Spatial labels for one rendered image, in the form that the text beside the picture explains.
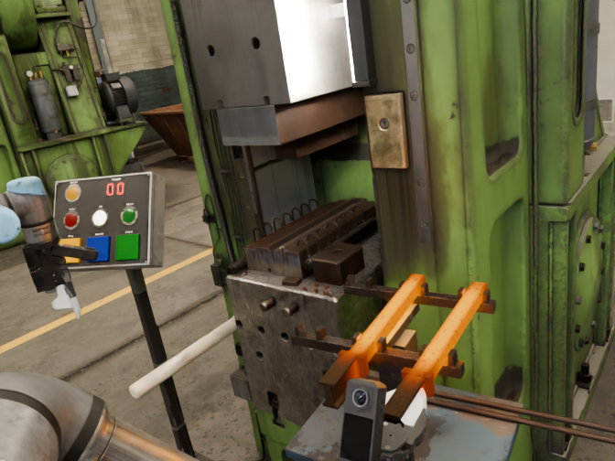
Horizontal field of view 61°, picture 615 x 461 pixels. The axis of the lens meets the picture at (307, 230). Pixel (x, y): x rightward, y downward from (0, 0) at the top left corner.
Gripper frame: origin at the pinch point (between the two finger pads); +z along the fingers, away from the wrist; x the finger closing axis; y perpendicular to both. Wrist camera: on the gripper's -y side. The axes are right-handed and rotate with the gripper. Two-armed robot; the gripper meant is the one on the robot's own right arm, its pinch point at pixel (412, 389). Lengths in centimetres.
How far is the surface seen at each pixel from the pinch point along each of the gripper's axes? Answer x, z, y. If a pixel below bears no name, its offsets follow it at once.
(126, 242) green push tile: -101, 30, -2
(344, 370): -9.9, -2.0, -1.9
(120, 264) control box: -102, 27, 4
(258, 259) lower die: -63, 43, 5
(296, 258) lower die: -49, 42, 3
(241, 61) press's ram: -56, 42, -47
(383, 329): -10.3, 12.1, -0.8
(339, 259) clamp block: -37, 43, 2
